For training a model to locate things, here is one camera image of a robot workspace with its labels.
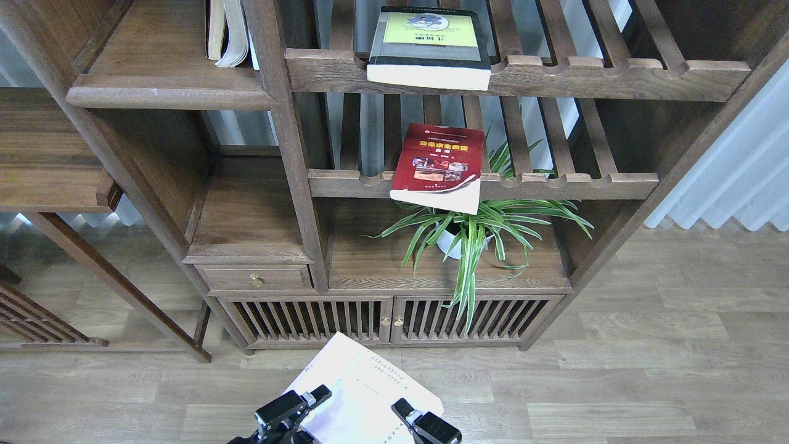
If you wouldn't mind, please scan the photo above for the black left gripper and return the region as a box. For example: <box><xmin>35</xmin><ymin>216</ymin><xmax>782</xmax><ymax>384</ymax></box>
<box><xmin>229</xmin><ymin>385</ymin><xmax>332</xmax><ymax>443</ymax></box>

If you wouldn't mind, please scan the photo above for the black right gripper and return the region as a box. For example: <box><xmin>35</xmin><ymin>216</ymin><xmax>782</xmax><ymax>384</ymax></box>
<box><xmin>391</xmin><ymin>397</ymin><xmax>462</xmax><ymax>443</ymax></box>

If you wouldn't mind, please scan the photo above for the white lavender book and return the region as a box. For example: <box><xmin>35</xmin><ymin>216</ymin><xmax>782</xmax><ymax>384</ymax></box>
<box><xmin>287</xmin><ymin>332</ymin><xmax>444</xmax><ymax>443</ymax></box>

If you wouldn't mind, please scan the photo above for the red cover book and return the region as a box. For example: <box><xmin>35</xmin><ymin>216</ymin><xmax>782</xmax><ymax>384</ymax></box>
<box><xmin>390</xmin><ymin>123</ymin><xmax>484</xmax><ymax>215</ymax></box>

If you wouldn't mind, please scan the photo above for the yellow and black book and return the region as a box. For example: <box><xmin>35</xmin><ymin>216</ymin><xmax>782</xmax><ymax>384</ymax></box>
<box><xmin>366</xmin><ymin>6</ymin><xmax>491</xmax><ymax>91</ymax></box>

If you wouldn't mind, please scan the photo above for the white plant pot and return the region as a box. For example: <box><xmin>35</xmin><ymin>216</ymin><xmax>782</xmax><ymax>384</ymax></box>
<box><xmin>434</xmin><ymin>214</ymin><xmax>494</xmax><ymax>261</ymax></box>

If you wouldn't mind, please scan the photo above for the dark wooden bookshelf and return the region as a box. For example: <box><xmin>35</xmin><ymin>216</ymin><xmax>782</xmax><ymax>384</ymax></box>
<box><xmin>2</xmin><ymin>1</ymin><xmax>787</xmax><ymax>350</ymax></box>

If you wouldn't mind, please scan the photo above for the green spider plant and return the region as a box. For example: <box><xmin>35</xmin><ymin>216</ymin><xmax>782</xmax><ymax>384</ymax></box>
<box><xmin>378</xmin><ymin>123</ymin><xmax>592</xmax><ymax>323</ymax></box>

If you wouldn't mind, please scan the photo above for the open-paged upright book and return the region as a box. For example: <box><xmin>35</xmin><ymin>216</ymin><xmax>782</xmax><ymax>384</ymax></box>
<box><xmin>215</xmin><ymin>1</ymin><xmax>249</xmax><ymax>68</ymax></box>

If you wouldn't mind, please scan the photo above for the beige upright book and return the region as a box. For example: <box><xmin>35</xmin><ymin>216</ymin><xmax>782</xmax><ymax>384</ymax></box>
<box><xmin>205</xmin><ymin>0</ymin><xmax>226</xmax><ymax>61</ymax></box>

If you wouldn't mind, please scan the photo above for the white pleated curtain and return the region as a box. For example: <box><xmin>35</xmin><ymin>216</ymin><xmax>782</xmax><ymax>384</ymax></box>
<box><xmin>645</xmin><ymin>64</ymin><xmax>788</xmax><ymax>231</ymax></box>

